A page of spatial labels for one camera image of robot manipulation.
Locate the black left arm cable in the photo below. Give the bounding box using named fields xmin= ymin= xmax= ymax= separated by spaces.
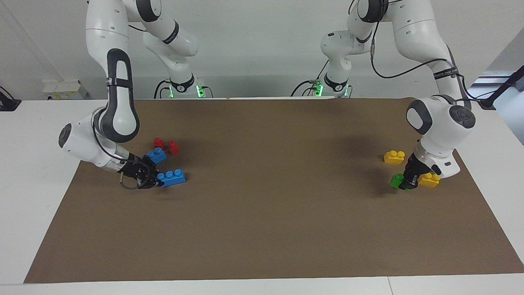
xmin=370 ymin=18 xmax=492 ymax=108

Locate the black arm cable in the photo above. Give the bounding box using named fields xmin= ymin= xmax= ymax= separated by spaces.
xmin=92 ymin=118 xmax=144 ymax=190
xmin=370 ymin=18 xmax=492 ymax=108

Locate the brown table mat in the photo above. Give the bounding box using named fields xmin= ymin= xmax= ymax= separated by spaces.
xmin=23 ymin=98 xmax=524 ymax=284

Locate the blue three-stud toy block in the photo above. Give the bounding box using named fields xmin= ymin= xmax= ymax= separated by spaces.
xmin=157 ymin=169 xmax=186 ymax=188
xmin=146 ymin=147 xmax=167 ymax=165

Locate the black right base cable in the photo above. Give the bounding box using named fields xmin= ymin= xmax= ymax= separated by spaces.
xmin=154 ymin=79 xmax=172 ymax=99

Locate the white wall box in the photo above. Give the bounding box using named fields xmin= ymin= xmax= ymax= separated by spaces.
xmin=42 ymin=79 xmax=89 ymax=100

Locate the black left base cable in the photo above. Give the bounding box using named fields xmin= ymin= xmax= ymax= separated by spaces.
xmin=291 ymin=61 xmax=329 ymax=98

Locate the yellow two-stud toy block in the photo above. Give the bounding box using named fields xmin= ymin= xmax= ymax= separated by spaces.
xmin=384 ymin=150 xmax=406 ymax=165
xmin=418 ymin=172 xmax=441 ymax=188

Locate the black base cable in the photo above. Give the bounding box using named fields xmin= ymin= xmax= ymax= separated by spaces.
xmin=154 ymin=79 xmax=172 ymax=99
xmin=291 ymin=61 xmax=329 ymax=98

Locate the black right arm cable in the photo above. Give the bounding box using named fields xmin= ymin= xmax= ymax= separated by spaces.
xmin=92 ymin=118 xmax=144 ymax=190

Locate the black camera stand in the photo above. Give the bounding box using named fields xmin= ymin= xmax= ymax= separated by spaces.
xmin=477 ymin=65 xmax=524 ymax=110

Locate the black table clamp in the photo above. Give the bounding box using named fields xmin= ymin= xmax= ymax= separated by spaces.
xmin=0 ymin=86 xmax=22 ymax=112

